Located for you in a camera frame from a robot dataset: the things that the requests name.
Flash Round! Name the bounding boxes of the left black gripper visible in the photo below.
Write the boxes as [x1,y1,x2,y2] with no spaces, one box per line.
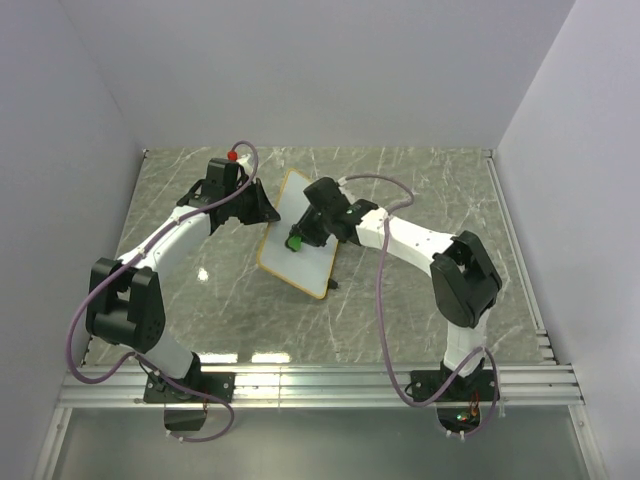
[227,179,281,227]

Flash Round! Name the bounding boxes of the green whiteboard eraser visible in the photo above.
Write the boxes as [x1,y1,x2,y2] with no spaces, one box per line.
[285,235,303,252]

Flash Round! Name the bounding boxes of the white board with orange frame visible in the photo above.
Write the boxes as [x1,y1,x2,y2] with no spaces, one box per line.
[257,169,338,299]

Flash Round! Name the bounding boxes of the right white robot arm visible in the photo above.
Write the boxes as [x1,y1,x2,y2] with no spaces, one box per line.
[285,200,502,400]

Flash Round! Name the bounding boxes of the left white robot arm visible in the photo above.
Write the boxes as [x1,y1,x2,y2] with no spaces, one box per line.
[85,178,280,402]

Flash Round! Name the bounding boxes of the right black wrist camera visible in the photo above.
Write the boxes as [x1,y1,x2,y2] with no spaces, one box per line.
[303,177,351,217]

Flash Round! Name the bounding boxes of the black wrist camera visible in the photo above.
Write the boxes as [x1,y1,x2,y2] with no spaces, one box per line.
[202,158,240,199]
[303,177,351,217]

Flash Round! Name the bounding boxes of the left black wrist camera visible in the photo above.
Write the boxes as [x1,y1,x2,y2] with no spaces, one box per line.
[202,158,240,199]

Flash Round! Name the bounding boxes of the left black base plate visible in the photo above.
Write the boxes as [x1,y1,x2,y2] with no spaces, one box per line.
[143,372,236,404]

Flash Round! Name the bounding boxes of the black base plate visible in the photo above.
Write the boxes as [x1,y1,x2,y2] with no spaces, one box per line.
[143,372,236,404]
[406,368,501,403]

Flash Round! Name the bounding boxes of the right side aluminium rail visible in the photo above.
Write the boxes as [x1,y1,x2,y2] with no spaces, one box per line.
[482,149,558,364]

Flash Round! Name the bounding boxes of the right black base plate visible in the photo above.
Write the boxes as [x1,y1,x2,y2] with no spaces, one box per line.
[406,368,501,403]

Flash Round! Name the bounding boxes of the aluminium mounting rail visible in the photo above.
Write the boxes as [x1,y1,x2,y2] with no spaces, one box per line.
[57,364,584,409]

